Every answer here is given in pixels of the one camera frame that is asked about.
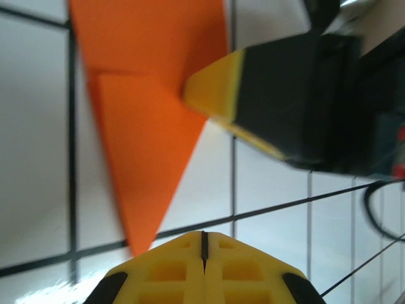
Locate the orange paper sheet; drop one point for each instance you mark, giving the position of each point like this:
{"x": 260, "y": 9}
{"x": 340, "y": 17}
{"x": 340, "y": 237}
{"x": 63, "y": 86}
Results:
{"x": 142, "y": 126}

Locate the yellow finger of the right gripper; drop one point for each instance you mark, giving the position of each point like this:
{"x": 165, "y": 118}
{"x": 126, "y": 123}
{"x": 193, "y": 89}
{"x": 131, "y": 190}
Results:
{"x": 284, "y": 95}
{"x": 253, "y": 141}

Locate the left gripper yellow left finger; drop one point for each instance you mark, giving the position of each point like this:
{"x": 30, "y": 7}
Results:
{"x": 164, "y": 275}

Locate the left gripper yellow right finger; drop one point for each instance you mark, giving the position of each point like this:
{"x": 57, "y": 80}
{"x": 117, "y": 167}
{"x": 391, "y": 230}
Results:
{"x": 246, "y": 275}

